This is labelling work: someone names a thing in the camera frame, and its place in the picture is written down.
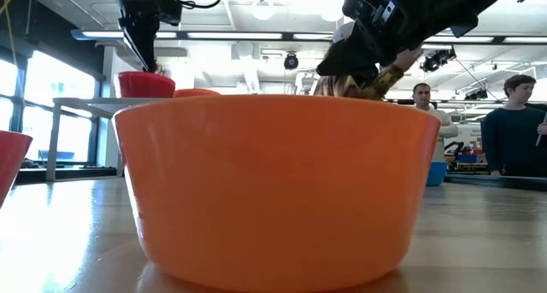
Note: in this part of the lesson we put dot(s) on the black stage light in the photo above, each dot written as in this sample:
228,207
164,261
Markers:
476,94
436,60

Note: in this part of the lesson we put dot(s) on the orange plastic mini bowl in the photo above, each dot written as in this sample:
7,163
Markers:
192,93
273,190

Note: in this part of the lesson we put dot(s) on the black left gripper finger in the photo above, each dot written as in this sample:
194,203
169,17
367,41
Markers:
151,41
136,36

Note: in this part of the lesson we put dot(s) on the blue box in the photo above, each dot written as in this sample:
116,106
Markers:
466,159

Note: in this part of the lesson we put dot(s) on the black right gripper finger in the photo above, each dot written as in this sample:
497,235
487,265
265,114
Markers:
359,58

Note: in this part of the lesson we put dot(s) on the black round ceiling camera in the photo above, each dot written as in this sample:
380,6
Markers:
291,61

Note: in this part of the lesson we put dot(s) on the grey tablet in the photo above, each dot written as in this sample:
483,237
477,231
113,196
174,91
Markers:
541,130

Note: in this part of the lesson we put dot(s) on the red plastic mini bowl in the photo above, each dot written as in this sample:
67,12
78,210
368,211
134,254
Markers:
145,86
10,165

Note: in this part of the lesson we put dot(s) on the person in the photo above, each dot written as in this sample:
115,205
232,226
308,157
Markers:
444,126
337,88
513,135

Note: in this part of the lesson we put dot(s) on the blue plastic mini bowl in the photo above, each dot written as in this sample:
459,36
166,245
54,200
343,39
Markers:
437,173

